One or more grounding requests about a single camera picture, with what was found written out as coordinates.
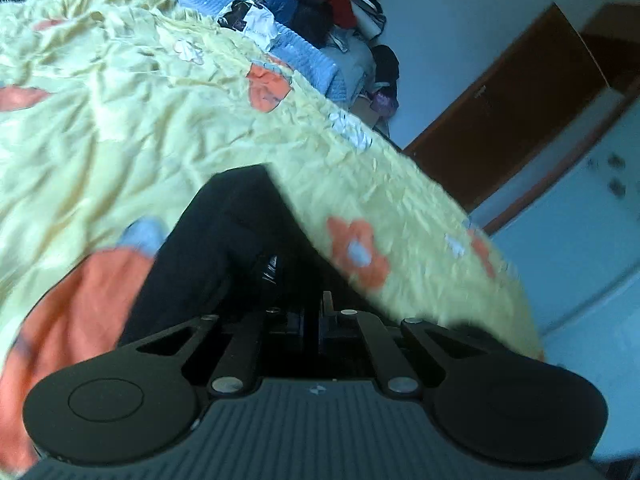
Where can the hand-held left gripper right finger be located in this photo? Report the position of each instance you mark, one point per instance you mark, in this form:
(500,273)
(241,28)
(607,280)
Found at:
(330,318)

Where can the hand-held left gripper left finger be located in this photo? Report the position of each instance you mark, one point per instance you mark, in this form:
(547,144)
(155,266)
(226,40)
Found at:
(290,321)

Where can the black pants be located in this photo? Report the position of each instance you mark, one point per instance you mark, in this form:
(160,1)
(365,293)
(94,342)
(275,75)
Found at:
(210,240)

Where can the blue knitted blanket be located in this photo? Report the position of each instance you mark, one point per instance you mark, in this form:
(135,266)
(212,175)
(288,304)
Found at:
(305,60)

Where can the pile of clothes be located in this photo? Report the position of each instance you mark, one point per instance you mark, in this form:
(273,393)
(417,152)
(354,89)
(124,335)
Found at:
(360,60)

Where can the yellow carrot printed blanket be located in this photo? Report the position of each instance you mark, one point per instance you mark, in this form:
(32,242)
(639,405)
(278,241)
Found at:
(125,110)

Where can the brown wooden door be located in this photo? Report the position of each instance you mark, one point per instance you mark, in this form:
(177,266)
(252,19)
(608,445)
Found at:
(510,110)

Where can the black white printed bag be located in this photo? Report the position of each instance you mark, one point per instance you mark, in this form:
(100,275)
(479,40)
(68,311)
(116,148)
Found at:
(250,20)

